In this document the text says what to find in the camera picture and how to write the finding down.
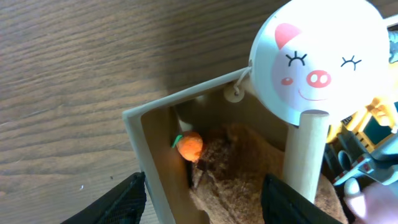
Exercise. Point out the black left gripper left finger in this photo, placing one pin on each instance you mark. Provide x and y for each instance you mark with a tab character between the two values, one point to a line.
124	203

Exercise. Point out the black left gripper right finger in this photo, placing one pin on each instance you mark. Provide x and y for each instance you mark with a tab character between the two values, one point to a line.
281	204

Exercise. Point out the brown plush toy with carrot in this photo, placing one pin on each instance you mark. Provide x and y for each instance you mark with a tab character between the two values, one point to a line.
228	167

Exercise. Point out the yellow grey toy truck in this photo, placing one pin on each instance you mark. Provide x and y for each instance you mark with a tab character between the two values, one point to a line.
365	144

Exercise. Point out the wooden pig rattle drum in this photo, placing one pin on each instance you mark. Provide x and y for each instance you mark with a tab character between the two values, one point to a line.
312	64

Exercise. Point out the pink pig figurine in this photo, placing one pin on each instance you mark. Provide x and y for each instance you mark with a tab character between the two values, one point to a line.
376	204

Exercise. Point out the white cardboard box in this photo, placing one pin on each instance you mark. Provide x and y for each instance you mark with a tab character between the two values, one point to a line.
153	128

